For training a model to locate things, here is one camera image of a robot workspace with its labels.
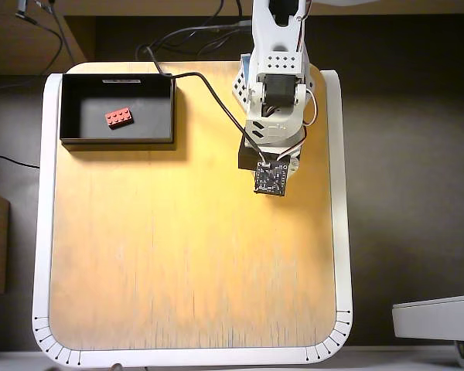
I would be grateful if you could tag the white label strip sticker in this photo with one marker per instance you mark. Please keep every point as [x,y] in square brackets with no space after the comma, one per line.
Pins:
[120,81]

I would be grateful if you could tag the white board edge frame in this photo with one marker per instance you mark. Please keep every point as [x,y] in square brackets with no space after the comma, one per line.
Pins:
[340,193]

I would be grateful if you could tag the wooden desk shelf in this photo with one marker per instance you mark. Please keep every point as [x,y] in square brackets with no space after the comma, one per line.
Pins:
[7,42]

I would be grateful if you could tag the red lego block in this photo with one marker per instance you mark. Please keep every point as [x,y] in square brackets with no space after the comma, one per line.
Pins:
[118,118]

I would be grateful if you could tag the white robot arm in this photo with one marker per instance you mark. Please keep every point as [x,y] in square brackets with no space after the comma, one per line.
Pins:
[278,62]

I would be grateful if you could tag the black rectangular bin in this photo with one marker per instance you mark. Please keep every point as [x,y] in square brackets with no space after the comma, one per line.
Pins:
[147,123]

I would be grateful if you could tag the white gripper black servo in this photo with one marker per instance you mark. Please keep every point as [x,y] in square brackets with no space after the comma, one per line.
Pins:
[293,164]

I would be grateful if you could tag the black wrist camera circuit board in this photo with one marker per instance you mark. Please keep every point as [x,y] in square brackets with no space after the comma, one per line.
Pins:
[271,179]

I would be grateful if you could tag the white flat plastic device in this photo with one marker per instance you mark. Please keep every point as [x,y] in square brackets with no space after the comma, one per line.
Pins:
[437,317]

